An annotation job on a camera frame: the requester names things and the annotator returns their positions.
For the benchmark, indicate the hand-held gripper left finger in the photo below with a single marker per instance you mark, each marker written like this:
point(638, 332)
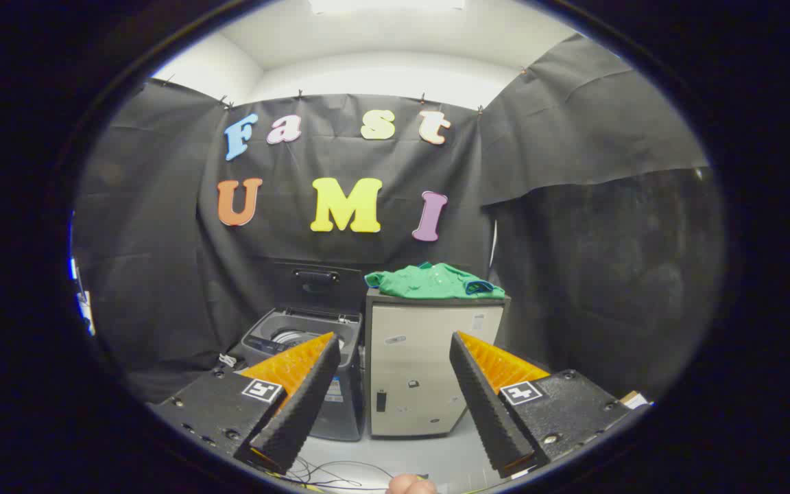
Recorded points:
point(302, 405)

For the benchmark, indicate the dark washing machine lid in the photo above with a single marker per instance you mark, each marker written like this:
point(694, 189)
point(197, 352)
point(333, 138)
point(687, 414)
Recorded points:
point(343, 288)

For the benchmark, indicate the black backdrop cloth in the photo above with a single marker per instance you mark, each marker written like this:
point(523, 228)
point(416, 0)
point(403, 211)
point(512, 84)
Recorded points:
point(162, 240)

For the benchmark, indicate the cardboard box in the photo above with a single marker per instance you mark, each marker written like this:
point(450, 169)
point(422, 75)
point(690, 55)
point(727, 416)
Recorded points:
point(633, 399)

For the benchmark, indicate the beige cabinet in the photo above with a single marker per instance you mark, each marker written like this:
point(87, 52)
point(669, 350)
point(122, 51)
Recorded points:
point(422, 363)

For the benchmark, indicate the grey washing machine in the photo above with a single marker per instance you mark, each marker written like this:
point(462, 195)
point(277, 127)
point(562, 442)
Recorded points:
point(352, 420)

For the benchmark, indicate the white and blue object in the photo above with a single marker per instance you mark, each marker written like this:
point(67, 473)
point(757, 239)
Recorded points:
point(84, 305)

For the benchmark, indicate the green polo shirt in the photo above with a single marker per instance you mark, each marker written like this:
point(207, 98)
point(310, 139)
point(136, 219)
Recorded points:
point(429, 283)

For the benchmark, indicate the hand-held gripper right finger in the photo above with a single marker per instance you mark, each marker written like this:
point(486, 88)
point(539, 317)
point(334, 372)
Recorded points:
point(484, 405)

